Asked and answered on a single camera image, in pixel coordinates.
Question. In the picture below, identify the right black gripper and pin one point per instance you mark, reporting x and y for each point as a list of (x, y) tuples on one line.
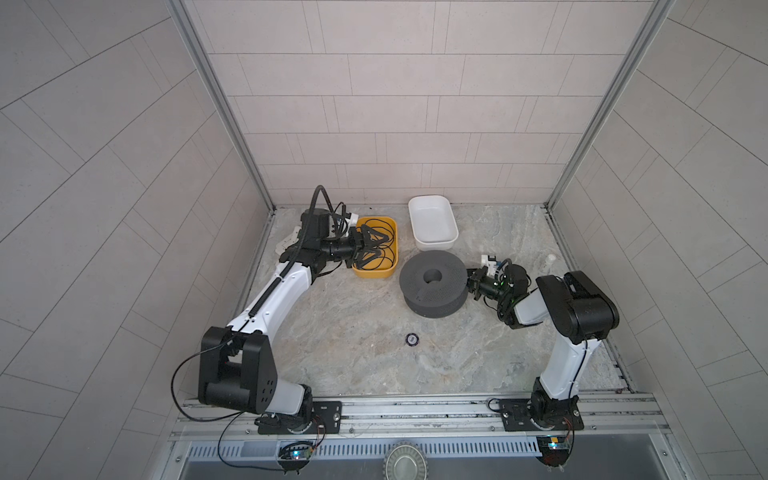
[(480, 281)]

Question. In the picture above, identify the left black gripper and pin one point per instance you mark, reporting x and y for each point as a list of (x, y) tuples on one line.
[(355, 250)]

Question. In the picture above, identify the grey cable spool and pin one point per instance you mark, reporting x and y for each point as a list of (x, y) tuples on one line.
[(434, 283)]

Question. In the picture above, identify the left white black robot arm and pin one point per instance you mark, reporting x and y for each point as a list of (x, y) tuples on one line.
[(237, 369)]

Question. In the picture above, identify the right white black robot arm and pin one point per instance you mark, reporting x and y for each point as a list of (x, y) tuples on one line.
[(582, 316)]

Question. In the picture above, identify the yellow plastic tray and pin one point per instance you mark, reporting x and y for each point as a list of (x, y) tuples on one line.
[(391, 248)]

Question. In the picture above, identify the white plastic tray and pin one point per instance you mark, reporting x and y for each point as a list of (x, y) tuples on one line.
[(433, 222)]

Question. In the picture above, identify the centre poker chip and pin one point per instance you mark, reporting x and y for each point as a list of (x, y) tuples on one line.
[(412, 339)]

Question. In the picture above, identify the right circuit board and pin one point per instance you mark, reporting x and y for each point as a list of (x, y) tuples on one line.
[(554, 446)]

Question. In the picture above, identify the circuit board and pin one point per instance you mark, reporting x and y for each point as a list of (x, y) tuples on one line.
[(300, 451), (554, 446)]

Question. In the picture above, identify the round grey vent disc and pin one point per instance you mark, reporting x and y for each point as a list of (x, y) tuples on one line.
[(405, 461)]

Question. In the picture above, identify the left circuit board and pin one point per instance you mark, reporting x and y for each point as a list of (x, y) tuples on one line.
[(300, 451)]

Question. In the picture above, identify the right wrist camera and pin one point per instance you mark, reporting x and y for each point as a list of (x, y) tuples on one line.
[(491, 263)]

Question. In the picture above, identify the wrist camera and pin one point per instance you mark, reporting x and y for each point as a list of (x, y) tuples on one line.
[(491, 263), (327, 225)]

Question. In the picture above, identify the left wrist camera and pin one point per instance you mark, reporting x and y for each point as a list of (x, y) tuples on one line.
[(327, 225)]

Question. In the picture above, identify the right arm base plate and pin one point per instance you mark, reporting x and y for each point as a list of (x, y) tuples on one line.
[(541, 414)]

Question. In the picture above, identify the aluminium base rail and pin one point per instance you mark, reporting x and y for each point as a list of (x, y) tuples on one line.
[(460, 416)]

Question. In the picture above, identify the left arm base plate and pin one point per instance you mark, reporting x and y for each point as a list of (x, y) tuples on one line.
[(325, 415)]

